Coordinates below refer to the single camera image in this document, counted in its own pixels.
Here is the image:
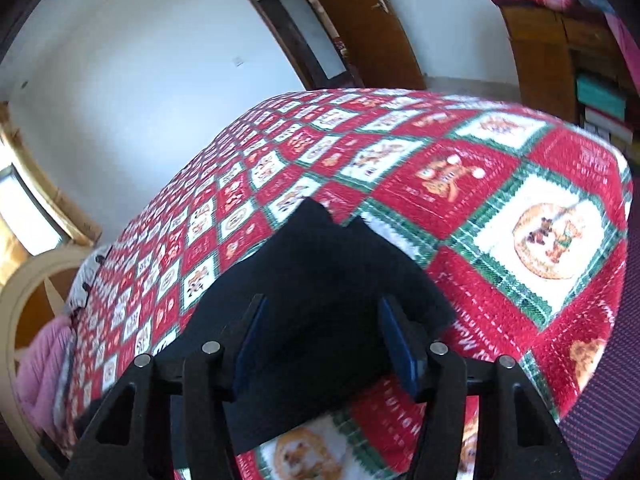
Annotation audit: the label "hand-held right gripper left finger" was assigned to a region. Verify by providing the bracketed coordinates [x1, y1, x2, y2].
[64, 294, 267, 480]

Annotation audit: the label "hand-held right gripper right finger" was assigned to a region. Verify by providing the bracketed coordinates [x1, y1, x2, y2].
[377, 295, 583, 480]

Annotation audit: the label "black pants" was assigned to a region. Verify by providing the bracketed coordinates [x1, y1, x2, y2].
[150, 197, 457, 453]

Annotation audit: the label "red green printed blanket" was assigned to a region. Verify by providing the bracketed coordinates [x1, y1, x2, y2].
[65, 89, 633, 480]

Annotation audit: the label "purple striped cloth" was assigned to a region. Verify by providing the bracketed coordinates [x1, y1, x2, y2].
[559, 280, 640, 480]

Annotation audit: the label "pink quilt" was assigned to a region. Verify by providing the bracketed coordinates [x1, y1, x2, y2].
[12, 316, 77, 437]

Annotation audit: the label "beige wooden headboard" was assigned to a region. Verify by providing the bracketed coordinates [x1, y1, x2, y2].
[0, 247, 102, 463]

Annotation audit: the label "bright window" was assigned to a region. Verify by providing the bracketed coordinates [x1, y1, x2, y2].
[0, 162, 67, 257]

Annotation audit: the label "stack of flat boxes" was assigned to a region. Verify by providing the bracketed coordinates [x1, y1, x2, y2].
[582, 106, 637, 147]

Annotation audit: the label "brown wooden door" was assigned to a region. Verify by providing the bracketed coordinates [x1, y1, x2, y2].
[300, 0, 427, 92]

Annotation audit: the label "brown wooden cabinet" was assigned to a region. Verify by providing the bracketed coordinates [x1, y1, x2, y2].
[499, 0, 640, 147]

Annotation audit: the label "teal box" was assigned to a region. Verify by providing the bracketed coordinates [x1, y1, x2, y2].
[575, 73, 629, 122]

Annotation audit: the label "pink cloth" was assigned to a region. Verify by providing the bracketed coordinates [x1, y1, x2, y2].
[602, 10, 640, 92]

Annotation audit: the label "dark wooden door frame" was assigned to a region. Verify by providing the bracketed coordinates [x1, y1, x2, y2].
[229, 0, 362, 92]

